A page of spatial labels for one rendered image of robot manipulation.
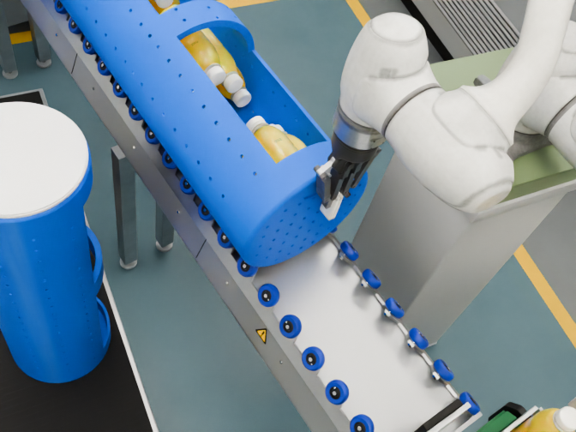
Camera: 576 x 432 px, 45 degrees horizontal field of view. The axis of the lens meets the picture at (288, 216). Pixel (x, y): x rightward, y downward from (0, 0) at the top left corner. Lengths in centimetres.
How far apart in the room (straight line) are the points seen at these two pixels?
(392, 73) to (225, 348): 156
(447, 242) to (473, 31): 158
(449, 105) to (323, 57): 231
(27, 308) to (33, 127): 44
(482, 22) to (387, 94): 216
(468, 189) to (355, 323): 58
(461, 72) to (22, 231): 103
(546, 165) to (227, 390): 123
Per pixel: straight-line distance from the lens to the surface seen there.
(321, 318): 139
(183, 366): 231
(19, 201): 138
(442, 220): 169
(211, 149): 126
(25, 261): 150
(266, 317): 138
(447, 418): 125
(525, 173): 158
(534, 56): 95
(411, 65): 94
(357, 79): 96
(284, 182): 118
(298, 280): 142
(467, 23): 316
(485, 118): 90
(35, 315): 172
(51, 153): 143
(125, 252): 235
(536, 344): 269
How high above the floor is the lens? 216
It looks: 56 degrees down
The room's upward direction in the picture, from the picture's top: 17 degrees clockwise
